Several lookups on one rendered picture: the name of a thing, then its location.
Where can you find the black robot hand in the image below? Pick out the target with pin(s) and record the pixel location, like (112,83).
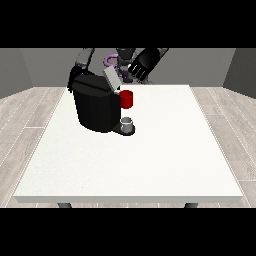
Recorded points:
(145,63)
(72,76)

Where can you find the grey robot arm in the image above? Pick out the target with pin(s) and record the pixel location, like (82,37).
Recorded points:
(163,50)
(84,56)

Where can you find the pale grey machine lid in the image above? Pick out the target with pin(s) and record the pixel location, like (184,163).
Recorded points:
(111,78)

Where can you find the black coffee machine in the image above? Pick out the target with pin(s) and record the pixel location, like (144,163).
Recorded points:
(95,106)

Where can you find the red pod holder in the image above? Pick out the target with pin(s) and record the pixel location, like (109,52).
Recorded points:
(126,99)

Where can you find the grey robot trunk purple rings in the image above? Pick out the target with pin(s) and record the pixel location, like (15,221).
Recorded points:
(125,56)

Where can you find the small grey cup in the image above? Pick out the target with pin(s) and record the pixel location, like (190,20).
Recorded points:
(127,126)

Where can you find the dark table leg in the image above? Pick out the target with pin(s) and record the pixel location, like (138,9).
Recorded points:
(191,205)
(64,205)

